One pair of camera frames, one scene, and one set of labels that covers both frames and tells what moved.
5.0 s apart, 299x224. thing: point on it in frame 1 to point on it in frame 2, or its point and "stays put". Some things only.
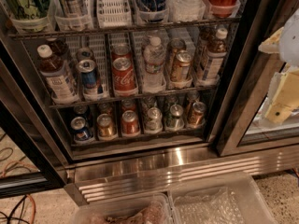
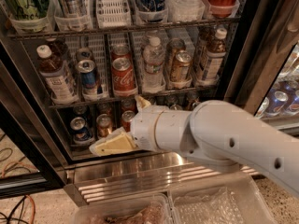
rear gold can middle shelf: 176,45 stays put
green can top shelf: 30,1 stays put
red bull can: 88,69 stays put
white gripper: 290,42 to 144,126
